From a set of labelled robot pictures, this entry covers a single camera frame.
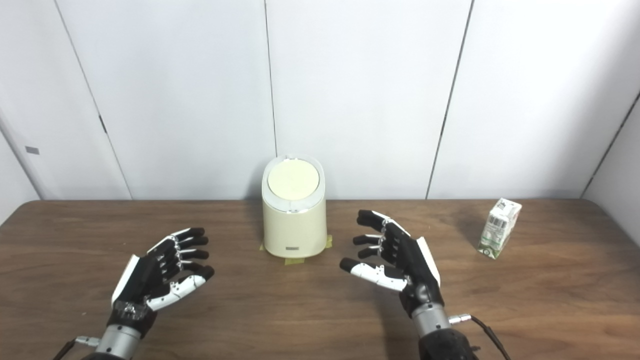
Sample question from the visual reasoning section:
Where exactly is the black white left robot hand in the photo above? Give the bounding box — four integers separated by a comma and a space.
107, 227, 216, 339

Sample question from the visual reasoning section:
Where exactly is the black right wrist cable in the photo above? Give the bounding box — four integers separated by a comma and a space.
448, 313, 512, 360

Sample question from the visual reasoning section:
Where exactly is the cream-colored bin body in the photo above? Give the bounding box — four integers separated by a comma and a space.
261, 154, 328, 259

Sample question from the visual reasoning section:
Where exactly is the white green milk carton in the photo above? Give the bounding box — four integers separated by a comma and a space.
477, 198, 523, 260

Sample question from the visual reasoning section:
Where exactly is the cream round bin lid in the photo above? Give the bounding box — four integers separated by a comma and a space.
267, 157, 321, 202

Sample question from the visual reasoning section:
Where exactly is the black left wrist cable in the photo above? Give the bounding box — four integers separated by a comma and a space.
52, 336, 102, 360

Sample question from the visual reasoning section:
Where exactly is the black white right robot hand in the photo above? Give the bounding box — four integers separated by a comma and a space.
340, 210, 446, 319

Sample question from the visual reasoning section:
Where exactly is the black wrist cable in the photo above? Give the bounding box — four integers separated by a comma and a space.
52, 336, 102, 360
448, 313, 512, 360

